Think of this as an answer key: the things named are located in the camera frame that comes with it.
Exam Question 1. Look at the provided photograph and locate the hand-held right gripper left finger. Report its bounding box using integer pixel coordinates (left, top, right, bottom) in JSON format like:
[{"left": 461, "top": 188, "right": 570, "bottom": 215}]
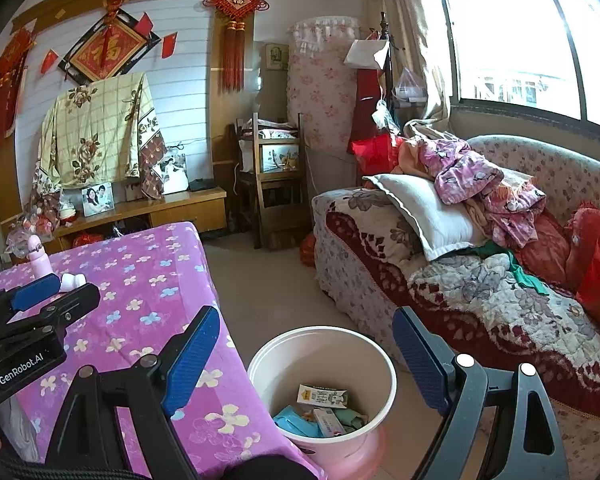
[{"left": 45, "top": 305, "right": 222, "bottom": 480}]

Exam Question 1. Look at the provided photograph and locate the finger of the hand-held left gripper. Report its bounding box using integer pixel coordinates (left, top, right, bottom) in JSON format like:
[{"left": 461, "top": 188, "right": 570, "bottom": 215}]
[
  {"left": 0, "top": 276, "right": 62, "bottom": 333},
  {"left": 0, "top": 282, "right": 102, "bottom": 348}
]

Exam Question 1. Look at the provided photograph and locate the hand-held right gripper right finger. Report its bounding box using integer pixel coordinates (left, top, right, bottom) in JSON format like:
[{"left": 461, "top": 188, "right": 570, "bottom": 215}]
[{"left": 392, "top": 306, "right": 571, "bottom": 480}]

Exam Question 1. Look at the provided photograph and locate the white trash bin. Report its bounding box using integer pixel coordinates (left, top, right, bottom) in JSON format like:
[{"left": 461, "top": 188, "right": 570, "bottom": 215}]
[{"left": 247, "top": 326, "right": 398, "bottom": 471}]

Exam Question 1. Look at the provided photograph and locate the pale green packet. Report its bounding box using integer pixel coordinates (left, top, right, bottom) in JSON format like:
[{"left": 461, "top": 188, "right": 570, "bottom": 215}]
[{"left": 337, "top": 410, "right": 370, "bottom": 430}]

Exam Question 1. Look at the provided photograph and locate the small white medicine box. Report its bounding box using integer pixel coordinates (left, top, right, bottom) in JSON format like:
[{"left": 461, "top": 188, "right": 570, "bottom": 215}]
[{"left": 312, "top": 407, "right": 348, "bottom": 438}]

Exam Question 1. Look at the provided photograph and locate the pink thermos bottle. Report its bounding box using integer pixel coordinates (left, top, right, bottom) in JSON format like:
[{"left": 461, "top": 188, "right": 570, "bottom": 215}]
[{"left": 24, "top": 235, "right": 56, "bottom": 278}]

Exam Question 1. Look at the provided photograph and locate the pink floral blanket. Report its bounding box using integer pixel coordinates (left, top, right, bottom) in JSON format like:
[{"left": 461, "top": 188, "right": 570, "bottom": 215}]
[{"left": 0, "top": 221, "right": 326, "bottom": 480}]

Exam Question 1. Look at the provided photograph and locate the floral wrapped bouquet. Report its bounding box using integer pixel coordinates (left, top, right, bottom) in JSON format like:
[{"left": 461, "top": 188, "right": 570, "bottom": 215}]
[{"left": 22, "top": 192, "right": 63, "bottom": 238}]

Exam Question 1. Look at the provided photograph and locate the red patterned sofa quilt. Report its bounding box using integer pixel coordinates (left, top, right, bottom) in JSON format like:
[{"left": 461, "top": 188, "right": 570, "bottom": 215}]
[{"left": 325, "top": 210, "right": 600, "bottom": 421}]

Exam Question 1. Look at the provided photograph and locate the small framed photo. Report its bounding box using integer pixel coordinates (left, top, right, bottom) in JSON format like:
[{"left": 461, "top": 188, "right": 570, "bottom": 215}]
[{"left": 81, "top": 182, "right": 116, "bottom": 217}]

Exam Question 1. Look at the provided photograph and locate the green cloth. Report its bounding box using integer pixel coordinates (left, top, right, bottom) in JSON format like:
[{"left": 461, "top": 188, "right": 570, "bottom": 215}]
[{"left": 472, "top": 242, "right": 551, "bottom": 296}]

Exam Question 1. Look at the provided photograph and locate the floral fabric sofa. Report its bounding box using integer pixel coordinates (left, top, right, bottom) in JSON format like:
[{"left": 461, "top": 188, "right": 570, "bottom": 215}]
[{"left": 311, "top": 135, "right": 600, "bottom": 461}]

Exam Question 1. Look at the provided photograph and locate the white pillow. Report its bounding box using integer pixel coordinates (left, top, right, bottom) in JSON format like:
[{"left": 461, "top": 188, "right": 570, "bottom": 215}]
[{"left": 375, "top": 174, "right": 491, "bottom": 262}]

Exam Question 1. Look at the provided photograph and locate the wooden cabinet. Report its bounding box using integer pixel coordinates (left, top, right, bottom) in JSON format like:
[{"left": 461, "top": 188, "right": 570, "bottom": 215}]
[{"left": 10, "top": 186, "right": 228, "bottom": 261}]

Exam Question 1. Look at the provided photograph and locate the red plastic bag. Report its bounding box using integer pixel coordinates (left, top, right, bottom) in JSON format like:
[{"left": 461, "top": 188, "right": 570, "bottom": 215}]
[{"left": 299, "top": 232, "right": 317, "bottom": 268}]

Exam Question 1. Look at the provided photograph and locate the red satin cushion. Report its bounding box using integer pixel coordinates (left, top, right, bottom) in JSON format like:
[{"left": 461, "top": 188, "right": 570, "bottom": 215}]
[{"left": 517, "top": 200, "right": 600, "bottom": 291}]

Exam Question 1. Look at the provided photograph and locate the large framed photo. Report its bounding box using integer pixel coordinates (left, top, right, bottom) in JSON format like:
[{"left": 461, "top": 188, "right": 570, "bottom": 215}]
[{"left": 157, "top": 152, "right": 189, "bottom": 195}]

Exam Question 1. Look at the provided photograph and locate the yellow floral cloth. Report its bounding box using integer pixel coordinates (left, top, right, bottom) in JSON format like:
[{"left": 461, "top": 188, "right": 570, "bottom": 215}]
[{"left": 32, "top": 71, "right": 168, "bottom": 198}]

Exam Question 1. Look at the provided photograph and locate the wooden chair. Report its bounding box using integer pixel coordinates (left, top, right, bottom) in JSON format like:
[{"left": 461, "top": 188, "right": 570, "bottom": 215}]
[{"left": 235, "top": 112, "right": 308, "bottom": 250}]

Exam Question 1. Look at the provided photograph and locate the pink floral clothing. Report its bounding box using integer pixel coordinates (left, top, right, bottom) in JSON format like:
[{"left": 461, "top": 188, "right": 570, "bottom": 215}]
[{"left": 420, "top": 139, "right": 547, "bottom": 248}]

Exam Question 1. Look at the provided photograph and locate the red gift bag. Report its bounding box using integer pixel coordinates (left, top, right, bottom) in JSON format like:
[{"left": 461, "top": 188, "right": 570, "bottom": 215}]
[{"left": 350, "top": 134, "right": 408, "bottom": 177}]

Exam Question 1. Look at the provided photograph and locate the red hanging banner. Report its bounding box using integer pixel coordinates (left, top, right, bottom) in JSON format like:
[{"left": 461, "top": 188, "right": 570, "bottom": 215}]
[{"left": 0, "top": 27, "right": 37, "bottom": 150}]

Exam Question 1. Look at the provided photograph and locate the floral picture box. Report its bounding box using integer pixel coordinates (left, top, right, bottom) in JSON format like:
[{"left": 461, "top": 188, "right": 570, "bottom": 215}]
[{"left": 257, "top": 142, "right": 301, "bottom": 173}]

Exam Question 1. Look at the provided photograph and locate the dark red garment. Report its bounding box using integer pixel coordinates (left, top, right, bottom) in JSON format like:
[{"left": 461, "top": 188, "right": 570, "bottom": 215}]
[{"left": 350, "top": 67, "right": 387, "bottom": 143}]

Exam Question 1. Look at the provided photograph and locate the beige curtain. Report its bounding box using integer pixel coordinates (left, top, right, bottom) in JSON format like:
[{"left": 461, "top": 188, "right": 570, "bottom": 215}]
[{"left": 360, "top": 0, "right": 461, "bottom": 133}]

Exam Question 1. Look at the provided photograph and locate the hanging clear plastic bag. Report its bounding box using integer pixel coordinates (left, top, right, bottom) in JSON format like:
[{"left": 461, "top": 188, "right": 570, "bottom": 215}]
[{"left": 392, "top": 67, "right": 427, "bottom": 108}]

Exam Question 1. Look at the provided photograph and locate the floral covered air conditioner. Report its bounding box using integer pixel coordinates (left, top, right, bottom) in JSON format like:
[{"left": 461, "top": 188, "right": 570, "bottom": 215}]
[{"left": 286, "top": 17, "right": 376, "bottom": 157}]

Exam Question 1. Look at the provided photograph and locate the white paper bag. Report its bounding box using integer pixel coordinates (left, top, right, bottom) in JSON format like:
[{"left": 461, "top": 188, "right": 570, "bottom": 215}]
[{"left": 344, "top": 39, "right": 392, "bottom": 70}]

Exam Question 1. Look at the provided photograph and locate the window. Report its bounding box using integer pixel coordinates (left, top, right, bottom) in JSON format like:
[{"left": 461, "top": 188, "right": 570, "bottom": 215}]
[{"left": 420, "top": 0, "right": 600, "bottom": 133}]

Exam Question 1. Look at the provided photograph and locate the red knot decoration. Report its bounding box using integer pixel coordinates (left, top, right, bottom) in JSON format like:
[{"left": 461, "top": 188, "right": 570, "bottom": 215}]
[{"left": 202, "top": 0, "right": 271, "bottom": 93}]

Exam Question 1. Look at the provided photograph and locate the red diamond wall frame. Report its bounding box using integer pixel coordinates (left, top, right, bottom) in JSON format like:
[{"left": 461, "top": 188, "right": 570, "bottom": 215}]
[{"left": 57, "top": 7, "right": 162, "bottom": 87}]

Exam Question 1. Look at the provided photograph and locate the small wall picture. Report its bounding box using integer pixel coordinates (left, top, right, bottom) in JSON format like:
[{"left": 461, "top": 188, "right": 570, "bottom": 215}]
[{"left": 265, "top": 42, "right": 290, "bottom": 70}]

